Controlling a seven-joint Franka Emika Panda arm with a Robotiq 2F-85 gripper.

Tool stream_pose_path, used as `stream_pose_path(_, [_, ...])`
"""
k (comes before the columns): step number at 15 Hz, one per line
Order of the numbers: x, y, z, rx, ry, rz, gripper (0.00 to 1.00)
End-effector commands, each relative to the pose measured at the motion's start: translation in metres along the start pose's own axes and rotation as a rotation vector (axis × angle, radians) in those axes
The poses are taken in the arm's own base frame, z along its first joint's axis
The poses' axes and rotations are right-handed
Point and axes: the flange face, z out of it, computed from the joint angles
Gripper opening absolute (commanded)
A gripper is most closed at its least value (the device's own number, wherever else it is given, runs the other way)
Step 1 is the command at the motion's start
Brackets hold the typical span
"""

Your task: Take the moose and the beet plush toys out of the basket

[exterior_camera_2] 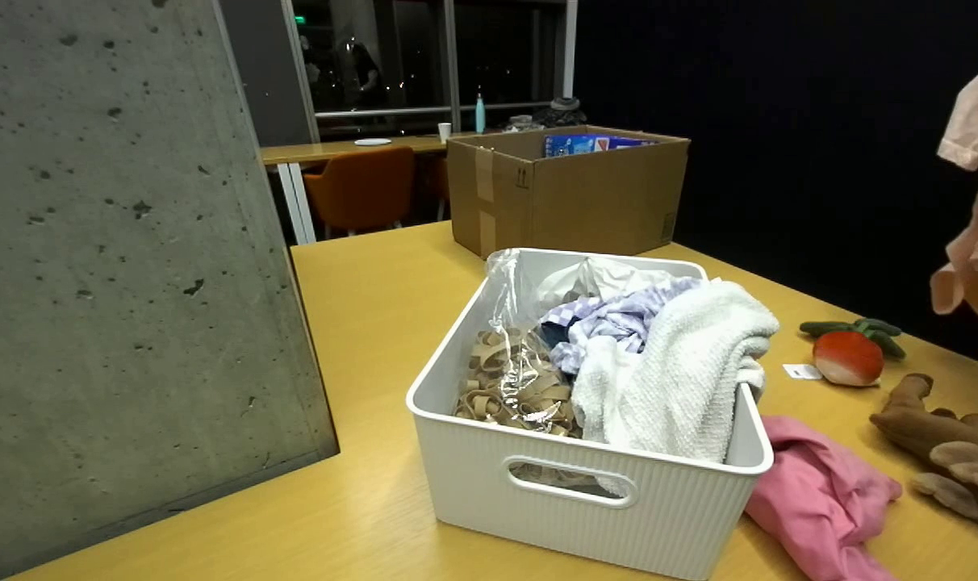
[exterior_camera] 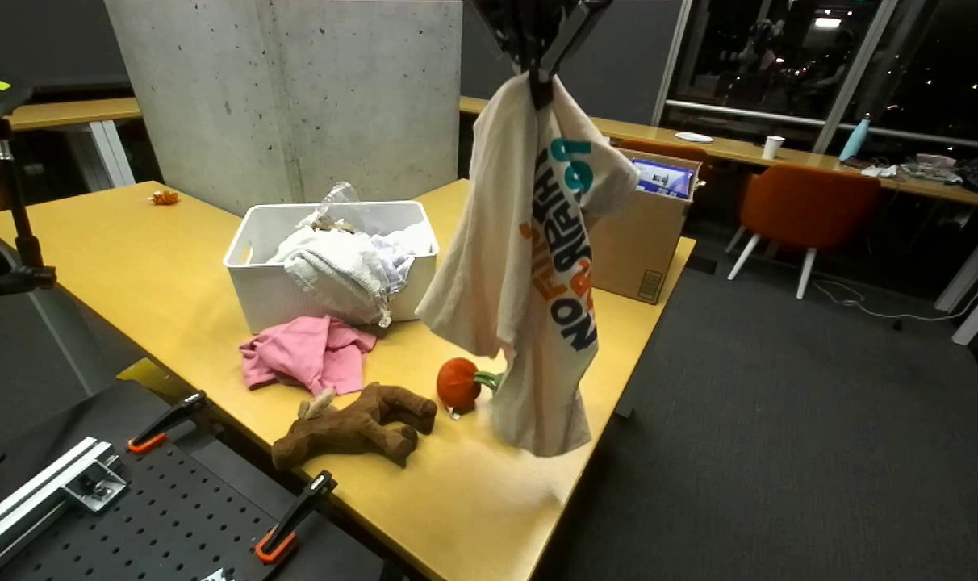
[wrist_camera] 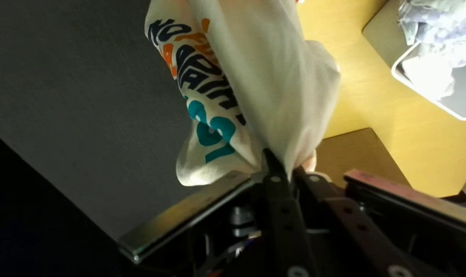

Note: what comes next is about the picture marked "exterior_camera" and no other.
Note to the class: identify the beige printed t-shirt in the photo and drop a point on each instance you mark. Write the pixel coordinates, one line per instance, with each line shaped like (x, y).
(508, 279)

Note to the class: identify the clear bag of brown pieces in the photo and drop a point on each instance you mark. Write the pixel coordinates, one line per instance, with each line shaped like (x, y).
(336, 205)

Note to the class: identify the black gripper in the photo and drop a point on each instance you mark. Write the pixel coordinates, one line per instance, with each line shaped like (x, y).
(529, 34)

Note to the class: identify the orange black spring clamp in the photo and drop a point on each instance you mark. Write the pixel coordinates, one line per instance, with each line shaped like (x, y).
(165, 425)
(294, 519)

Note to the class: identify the pink cloth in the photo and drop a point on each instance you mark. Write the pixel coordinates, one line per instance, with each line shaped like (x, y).
(305, 357)

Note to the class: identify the aluminium rail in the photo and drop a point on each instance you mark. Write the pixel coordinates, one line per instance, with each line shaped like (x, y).
(36, 494)

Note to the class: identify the orange chair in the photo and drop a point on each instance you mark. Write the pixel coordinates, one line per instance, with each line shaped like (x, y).
(804, 212)

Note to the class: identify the white cup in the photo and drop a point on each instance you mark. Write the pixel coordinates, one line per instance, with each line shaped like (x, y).
(774, 145)

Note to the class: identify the small orange object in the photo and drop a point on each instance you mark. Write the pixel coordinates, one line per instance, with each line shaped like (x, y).
(165, 199)

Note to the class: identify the blue bottle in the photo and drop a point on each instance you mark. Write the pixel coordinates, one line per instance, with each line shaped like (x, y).
(854, 137)

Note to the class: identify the blue carton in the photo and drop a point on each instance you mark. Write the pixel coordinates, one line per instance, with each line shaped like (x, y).
(667, 181)

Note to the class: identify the white plastic basket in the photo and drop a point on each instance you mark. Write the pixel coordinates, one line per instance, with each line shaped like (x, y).
(255, 290)

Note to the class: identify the brown moose plush toy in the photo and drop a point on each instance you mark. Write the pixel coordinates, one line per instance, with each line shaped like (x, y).
(358, 425)

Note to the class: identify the long wooden desk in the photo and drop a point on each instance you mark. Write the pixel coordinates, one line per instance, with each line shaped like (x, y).
(747, 151)

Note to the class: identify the orange ball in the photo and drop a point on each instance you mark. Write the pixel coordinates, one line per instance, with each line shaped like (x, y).
(457, 384)

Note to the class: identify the black perforated board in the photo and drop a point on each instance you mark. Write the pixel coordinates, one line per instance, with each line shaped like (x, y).
(176, 519)

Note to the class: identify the cardboard box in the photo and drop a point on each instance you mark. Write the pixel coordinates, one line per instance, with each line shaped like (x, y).
(643, 245)

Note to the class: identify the black camera tripod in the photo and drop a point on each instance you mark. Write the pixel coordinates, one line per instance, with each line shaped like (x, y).
(22, 213)

